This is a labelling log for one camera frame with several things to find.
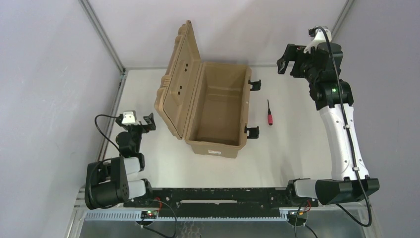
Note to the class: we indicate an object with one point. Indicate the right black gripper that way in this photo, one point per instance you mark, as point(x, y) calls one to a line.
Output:
point(294, 61)

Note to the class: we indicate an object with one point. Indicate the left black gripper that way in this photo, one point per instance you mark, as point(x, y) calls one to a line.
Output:
point(142, 124)

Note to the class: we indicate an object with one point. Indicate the red handled screwdriver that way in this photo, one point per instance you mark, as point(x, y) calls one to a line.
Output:
point(269, 115)

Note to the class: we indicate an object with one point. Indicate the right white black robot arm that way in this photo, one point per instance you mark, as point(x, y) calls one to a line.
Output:
point(350, 180)

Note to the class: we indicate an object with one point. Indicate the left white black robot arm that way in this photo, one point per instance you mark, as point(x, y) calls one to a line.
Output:
point(107, 182)

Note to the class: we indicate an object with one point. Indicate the upper black bin latch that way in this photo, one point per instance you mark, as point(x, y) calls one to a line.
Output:
point(255, 85)

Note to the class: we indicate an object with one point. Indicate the black bin latch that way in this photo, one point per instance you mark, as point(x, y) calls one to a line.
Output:
point(252, 132)
point(255, 85)

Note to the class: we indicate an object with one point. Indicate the tan plastic storage bin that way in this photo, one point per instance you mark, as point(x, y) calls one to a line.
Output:
point(204, 103)

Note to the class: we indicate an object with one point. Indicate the lower black bin latch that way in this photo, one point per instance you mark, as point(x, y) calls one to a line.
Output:
point(252, 132)

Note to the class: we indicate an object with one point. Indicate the left controller board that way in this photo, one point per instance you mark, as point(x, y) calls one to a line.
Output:
point(150, 214)

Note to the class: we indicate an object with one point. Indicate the controller board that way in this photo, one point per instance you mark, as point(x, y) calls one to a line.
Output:
point(297, 219)
point(150, 214)

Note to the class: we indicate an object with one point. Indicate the right controller board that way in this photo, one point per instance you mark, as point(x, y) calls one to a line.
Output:
point(297, 219)

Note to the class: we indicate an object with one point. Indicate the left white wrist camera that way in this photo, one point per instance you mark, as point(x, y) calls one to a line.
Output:
point(129, 118)

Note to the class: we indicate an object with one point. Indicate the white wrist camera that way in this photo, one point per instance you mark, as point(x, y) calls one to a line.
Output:
point(319, 35)
point(129, 118)

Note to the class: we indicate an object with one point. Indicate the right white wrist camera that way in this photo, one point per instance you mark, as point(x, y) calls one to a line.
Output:
point(319, 35)

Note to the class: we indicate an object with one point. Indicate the black mounting base rail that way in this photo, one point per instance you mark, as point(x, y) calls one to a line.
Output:
point(236, 202)

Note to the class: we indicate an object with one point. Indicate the perforated metal cable tray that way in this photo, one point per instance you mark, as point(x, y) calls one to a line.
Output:
point(132, 215)

